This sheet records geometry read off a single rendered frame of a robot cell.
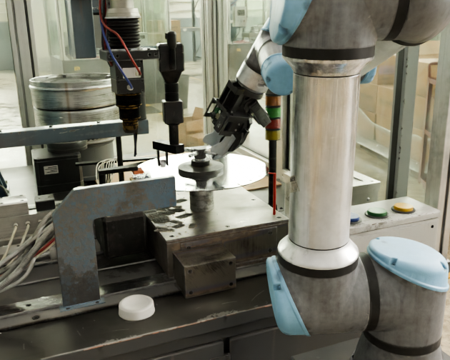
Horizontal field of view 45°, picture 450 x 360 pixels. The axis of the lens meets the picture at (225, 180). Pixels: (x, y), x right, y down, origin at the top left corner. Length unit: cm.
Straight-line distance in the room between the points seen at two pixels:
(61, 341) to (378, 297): 58
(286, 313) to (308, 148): 23
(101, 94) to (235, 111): 76
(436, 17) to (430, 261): 33
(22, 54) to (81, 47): 94
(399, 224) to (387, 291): 40
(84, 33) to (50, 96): 58
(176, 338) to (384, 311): 43
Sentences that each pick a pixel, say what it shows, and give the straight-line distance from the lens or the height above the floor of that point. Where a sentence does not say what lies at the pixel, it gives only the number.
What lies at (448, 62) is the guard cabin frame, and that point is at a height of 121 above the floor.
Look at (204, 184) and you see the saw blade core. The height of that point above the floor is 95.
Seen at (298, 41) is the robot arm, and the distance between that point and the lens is 67.
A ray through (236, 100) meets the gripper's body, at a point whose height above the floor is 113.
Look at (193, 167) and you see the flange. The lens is 129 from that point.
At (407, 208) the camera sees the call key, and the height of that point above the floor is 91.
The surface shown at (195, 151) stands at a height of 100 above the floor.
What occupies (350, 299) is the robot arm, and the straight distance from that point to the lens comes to 79.
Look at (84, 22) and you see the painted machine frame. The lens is 132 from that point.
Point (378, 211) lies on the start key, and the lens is 118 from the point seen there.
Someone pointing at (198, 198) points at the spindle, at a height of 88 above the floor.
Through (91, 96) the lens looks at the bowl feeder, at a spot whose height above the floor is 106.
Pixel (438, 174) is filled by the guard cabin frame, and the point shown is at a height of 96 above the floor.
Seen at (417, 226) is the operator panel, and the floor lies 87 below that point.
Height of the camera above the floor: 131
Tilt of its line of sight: 17 degrees down
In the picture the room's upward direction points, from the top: 1 degrees counter-clockwise
